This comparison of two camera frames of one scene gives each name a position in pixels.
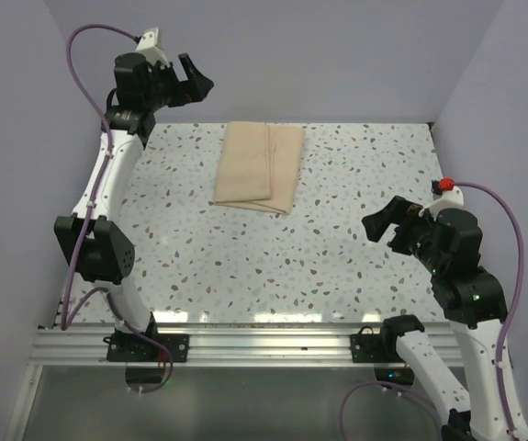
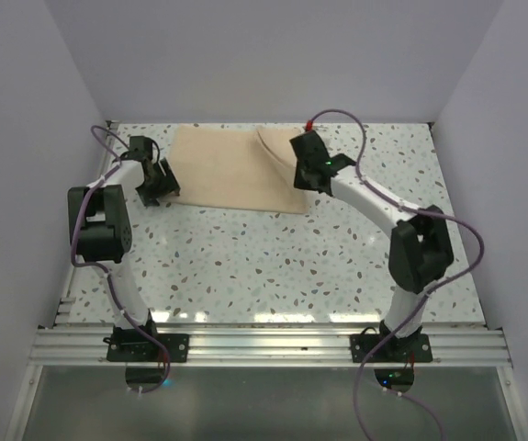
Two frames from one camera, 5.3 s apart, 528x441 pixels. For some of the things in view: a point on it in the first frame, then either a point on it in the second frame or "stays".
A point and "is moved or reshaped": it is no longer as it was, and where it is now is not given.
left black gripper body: (165, 89) -> (153, 187)
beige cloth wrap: (258, 166) is moved or reshaped
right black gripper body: (421, 245) -> (300, 180)
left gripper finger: (193, 73) -> (170, 176)
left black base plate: (131, 348) stays
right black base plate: (368, 347) stays
